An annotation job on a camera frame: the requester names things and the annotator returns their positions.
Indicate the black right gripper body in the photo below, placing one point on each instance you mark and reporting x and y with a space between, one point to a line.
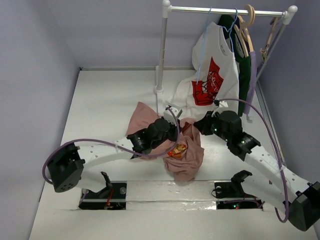
202 124

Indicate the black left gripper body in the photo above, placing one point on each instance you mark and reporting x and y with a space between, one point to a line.
170 135

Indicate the pink t shirt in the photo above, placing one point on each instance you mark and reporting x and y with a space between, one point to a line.
185 160

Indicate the light blue wire hanger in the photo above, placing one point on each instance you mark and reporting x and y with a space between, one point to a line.
203 43

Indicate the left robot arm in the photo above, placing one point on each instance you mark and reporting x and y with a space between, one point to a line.
71 166

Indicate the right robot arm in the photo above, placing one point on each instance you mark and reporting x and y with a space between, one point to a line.
286 191

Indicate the lilac t shirt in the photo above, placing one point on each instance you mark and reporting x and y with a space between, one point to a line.
253 78

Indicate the white Coca-Cola t shirt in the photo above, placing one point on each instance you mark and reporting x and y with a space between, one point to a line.
219 77

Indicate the dark green t shirt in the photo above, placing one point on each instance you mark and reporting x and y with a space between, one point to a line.
243 62

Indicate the wooden clip hanger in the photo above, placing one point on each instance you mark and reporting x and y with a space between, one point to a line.
264 50

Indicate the white clothes rack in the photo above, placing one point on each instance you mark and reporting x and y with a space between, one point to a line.
286 16

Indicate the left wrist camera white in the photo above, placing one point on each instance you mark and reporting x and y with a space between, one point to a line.
172 113

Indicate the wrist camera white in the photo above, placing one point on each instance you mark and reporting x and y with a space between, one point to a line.
220 104
172 113

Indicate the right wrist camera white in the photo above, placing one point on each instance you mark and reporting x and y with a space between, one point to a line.
220 104

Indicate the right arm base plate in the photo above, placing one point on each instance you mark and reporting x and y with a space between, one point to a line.
231 196

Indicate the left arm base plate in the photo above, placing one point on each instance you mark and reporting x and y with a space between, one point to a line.
112 197

